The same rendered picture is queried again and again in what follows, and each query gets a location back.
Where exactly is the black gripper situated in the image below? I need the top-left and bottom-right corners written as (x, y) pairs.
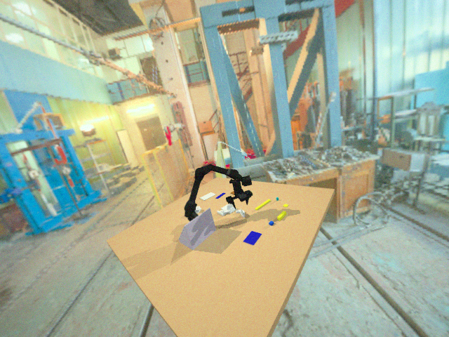
top-left (226, 188), bottom-right (253, 209)

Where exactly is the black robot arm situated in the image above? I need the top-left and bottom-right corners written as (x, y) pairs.
top-left (184, 164), bottom-right (252, 221)

